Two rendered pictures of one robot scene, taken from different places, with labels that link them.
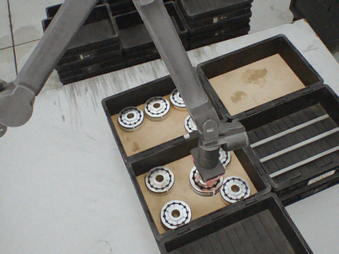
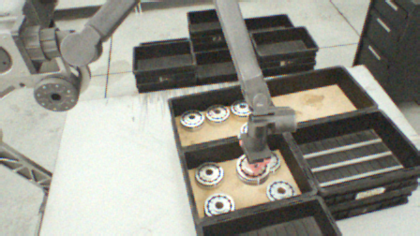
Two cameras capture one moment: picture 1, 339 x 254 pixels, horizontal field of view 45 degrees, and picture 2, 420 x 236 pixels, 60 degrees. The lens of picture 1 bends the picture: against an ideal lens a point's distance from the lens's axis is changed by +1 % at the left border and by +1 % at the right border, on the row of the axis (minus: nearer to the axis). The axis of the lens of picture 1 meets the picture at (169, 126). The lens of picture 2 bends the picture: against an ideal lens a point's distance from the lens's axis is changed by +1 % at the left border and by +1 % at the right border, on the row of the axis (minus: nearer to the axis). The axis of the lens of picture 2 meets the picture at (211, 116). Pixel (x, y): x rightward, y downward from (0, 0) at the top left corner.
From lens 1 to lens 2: 26 cm
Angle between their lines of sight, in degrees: 12
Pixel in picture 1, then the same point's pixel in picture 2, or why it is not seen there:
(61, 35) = not seen: outside the picture
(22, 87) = (90, 28)
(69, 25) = not seen: outside the picture
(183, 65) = (241, 36)
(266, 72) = (323, 98)
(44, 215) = (97, 198)
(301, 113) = (354, 135)
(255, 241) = not seen: outside the picture
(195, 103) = (248, 75)
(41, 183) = (100, 169)
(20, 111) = (84, 51)
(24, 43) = (116, 73)
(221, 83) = (279, 102)
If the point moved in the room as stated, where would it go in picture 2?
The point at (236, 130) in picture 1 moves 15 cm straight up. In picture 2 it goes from (286, 111) to (292, 65)
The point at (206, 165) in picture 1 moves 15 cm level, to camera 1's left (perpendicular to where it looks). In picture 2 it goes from (253, 146) to (199, 145)
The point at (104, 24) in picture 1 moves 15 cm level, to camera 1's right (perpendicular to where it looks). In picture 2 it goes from (185, 57) to (206, 56)
